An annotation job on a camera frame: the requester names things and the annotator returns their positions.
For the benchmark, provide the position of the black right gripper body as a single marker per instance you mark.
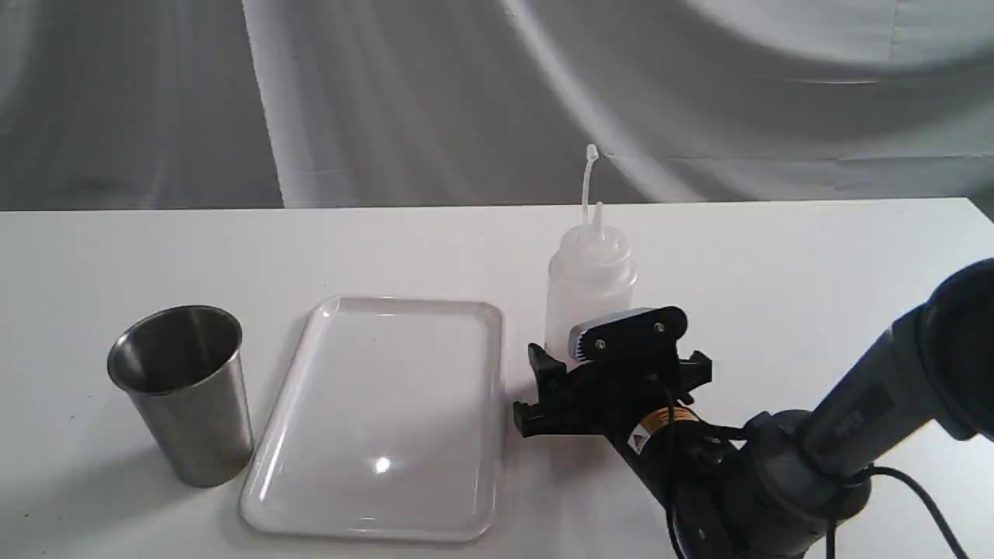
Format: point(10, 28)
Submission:
point(642, 380)

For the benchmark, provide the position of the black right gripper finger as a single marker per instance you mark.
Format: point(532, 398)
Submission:
point(555, 415)
point(696, 370)

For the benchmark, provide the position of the translucent squeeze bottle amber liquid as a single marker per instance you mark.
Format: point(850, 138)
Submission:
point(592, 274)

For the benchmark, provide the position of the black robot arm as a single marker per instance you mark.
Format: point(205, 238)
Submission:
point(782, 482)

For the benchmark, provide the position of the stainless steel cup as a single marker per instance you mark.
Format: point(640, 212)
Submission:
point(182, 370)

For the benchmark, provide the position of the white plastic tray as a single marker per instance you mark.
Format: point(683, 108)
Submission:
point(389, 425)

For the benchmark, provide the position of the grey backdrop cloth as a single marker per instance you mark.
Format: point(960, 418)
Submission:
point(155, 105)

